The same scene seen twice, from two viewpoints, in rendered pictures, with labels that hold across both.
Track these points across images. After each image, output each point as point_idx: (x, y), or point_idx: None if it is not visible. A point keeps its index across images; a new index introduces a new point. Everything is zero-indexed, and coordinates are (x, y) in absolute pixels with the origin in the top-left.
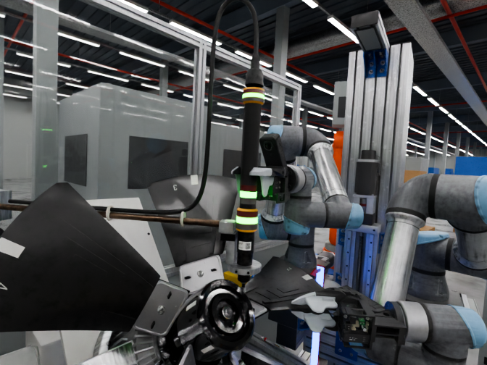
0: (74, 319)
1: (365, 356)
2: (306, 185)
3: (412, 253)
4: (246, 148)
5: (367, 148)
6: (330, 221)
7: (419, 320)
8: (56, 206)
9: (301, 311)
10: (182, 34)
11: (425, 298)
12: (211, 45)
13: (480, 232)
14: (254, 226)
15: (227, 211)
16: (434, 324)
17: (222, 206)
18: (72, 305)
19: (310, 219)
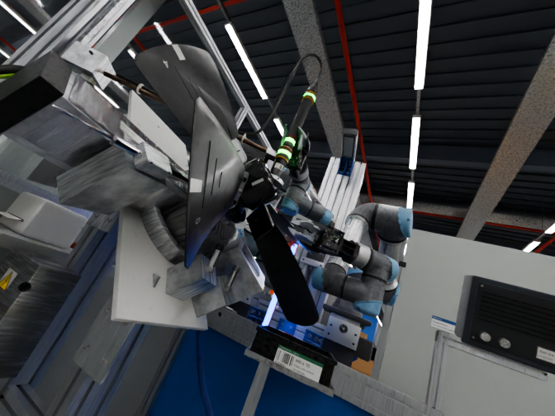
0: (186, 117)
1: (320, 288)
2: (306, 181)
3: (359, 238)
4: (298, 117)
5: None
6: (313, 210)
7: (366, 248)
8: (206, 59)
9: (295, 229)
10: (239, 92)
11: (347, 311)
12: (296, 66)
13: (396, 242)
14: (288, 158)
15: (264, 158)
16: (373, 253)
17: (261, 154)
18: (190, 108)
19: (301, 203)
